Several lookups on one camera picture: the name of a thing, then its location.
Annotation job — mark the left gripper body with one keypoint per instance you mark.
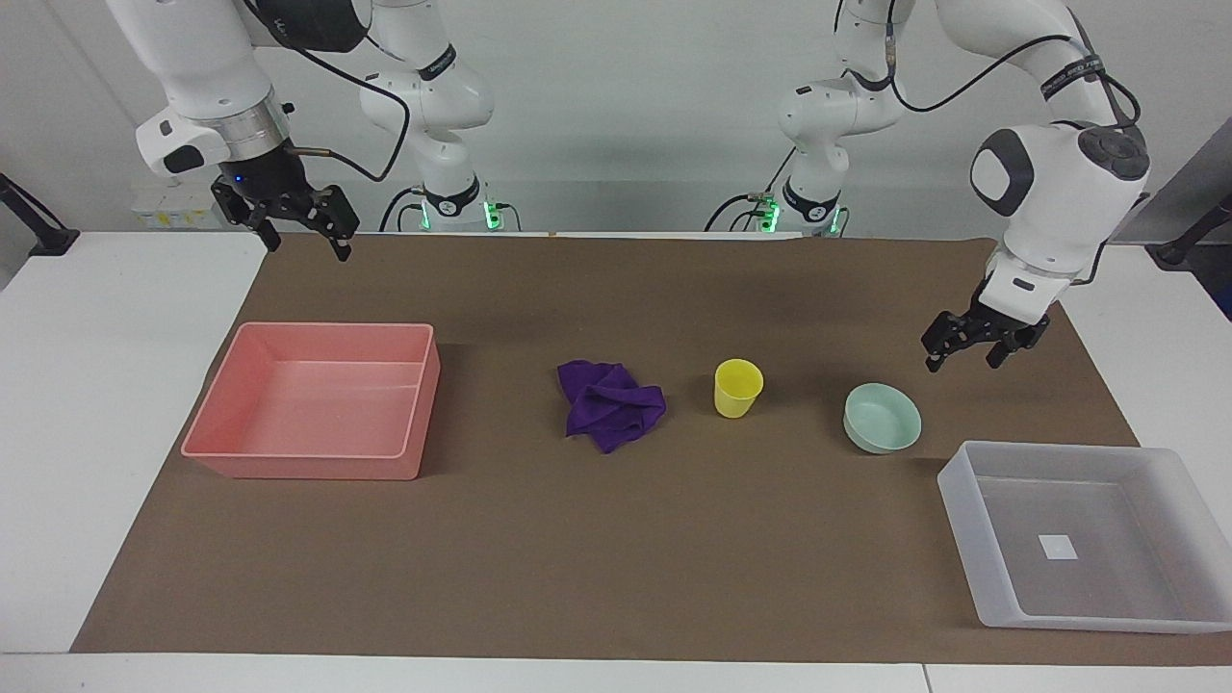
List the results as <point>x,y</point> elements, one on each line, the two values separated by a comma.
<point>982,313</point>

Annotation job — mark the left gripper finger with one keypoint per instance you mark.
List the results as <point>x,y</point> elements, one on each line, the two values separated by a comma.
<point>948,337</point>
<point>1015,341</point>

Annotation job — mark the purple cloth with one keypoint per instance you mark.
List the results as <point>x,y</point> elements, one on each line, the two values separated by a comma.
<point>611,404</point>

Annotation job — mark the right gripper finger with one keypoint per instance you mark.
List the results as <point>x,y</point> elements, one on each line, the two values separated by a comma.
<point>264,227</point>
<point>343,219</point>

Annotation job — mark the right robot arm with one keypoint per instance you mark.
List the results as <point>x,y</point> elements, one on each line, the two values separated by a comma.
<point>207,67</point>

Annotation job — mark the yellow plastic cup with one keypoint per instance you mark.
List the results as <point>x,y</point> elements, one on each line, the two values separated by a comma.
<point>736,390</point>

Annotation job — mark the clear plastic box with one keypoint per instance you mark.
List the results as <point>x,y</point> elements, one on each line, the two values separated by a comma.
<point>1078,539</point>

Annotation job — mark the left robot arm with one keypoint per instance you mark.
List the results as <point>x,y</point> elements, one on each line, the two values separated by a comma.
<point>1059,178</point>

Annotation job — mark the black stand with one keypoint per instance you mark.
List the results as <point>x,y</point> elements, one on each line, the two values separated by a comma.
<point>1189,241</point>
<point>38,226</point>

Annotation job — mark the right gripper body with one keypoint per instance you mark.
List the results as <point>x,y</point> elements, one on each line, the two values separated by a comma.
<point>269,178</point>

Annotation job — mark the light green bowl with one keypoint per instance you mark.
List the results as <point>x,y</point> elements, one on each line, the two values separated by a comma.
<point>881,419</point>

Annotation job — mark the pink plastic box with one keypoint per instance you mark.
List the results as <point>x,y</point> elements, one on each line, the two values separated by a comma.
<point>318,404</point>

